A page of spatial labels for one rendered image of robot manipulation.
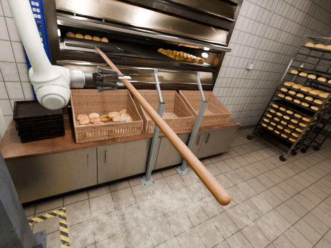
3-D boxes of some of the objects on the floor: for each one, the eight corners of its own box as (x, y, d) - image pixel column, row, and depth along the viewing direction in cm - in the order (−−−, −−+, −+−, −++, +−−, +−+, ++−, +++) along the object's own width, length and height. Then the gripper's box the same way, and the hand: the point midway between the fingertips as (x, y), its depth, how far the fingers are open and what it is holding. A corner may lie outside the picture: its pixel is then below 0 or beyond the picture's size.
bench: (26, 166, 170) (11, 117, 142) (202, 136, 289) (213, 106, 261) (16, 215, 129) (-9, 161, 101) (225, 157, 248) (241, 124, 220)
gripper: (82, 60, 81) (129, 65, 92) (83, 91, 89) (127, 91, 100) (83, 64, 75) (133, 68, 87) (85, 96, 83) (130, 96, 94)
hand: (124, 80), depth 92 cm, fingers closed on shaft, 3 cm apart
